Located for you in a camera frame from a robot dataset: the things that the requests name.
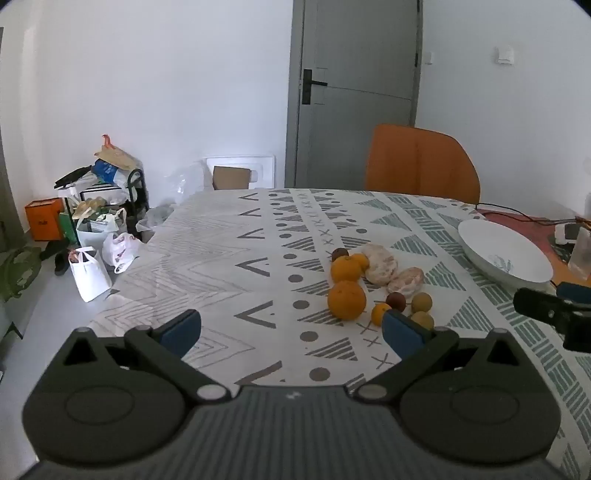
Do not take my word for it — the orange chair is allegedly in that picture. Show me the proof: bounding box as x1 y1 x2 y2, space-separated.
364 124 482 205

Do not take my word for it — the black door handle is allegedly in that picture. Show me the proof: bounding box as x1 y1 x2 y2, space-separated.
301 69 328 106

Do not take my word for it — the black umbrella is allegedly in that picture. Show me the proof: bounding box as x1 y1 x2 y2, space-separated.
54 165 96 189

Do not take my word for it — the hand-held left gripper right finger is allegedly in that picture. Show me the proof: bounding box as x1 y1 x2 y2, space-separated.
352 308 532 402

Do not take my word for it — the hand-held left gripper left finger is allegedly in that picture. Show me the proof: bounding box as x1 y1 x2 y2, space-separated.
58 308 232 404

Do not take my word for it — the black metal rack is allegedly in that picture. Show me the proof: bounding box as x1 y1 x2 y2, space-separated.
126 168 149 232

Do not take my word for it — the black cable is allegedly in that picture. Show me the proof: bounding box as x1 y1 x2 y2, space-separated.
475 202 591 228

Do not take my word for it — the green patterned cushion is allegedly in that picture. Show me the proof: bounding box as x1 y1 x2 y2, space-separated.
0 246 43 302

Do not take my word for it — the green box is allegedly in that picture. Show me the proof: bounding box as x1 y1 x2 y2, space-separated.
58 210 80 246

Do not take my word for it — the cardboard box on white tray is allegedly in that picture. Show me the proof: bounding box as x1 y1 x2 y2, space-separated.
202 154 277 190

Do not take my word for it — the grey door frame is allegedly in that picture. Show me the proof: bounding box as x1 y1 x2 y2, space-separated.
0 27 25 252

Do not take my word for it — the clear plastic bag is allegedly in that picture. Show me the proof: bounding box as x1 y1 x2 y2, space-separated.
170 162 214 205

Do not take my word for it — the grey door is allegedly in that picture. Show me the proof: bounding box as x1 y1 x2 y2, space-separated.
285 0 424 190

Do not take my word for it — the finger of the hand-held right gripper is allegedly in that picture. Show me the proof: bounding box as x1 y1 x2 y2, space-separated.
512 287 591 354
556 282 591 305

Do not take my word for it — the brown paper bag orange handle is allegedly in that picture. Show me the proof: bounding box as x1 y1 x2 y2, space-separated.
94 134 140 169

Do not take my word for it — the white paper bag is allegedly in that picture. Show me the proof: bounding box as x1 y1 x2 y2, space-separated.
69 246 113 304

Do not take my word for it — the blue and white bag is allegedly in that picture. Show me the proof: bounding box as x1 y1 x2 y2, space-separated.
90 158 129 188

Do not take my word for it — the peeled tangerine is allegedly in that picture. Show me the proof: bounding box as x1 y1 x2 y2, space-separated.
387 267 426 295
361 244 399 284

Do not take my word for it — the orange box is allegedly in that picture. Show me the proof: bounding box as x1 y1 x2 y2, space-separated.
24 198 64 242

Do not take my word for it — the white plastic bag red print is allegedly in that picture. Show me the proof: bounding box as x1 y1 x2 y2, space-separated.
102 232 140 274

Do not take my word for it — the grey plastic bag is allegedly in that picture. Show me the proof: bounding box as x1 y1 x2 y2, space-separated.
136 202 177 232

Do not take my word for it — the white tote bag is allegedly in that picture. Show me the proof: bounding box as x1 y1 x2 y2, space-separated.
75 207 129 250

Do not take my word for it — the large orange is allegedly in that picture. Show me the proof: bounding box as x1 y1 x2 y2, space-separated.
331 255 363 283
327 279 368 321

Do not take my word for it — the patterned white tablecloth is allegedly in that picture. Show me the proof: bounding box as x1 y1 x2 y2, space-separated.
85 187 591 480

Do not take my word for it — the white ceramic bowl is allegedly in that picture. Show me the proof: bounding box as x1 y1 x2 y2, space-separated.
457 218 554 288

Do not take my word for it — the white power strip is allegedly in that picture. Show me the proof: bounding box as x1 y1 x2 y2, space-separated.
553 223 581 245

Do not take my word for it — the brown cardboard box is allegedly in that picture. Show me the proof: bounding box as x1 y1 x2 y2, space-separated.
212 165 260 191

